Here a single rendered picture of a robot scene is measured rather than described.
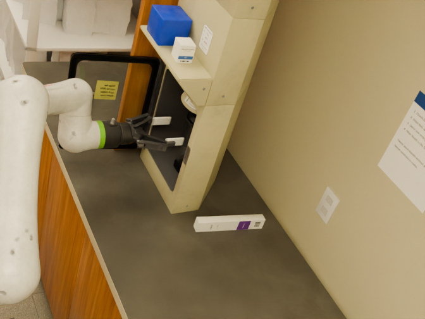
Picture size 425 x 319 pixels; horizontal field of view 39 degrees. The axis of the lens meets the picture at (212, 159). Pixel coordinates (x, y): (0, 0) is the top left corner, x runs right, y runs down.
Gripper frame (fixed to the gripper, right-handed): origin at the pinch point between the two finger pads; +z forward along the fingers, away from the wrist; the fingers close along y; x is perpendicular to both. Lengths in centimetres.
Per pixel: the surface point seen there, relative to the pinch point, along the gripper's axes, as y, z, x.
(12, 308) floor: 24, -41, 119
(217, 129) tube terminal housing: -16.6, 5.9, -13.1
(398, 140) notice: -54, 41, -36
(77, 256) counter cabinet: -5, -28, 53
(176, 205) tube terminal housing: -16.6, 0.1, 20.2
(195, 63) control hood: -8.2, -3.9, -32.5
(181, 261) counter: -37.9, -5.9, 24.5
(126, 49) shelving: 100, 23, 26
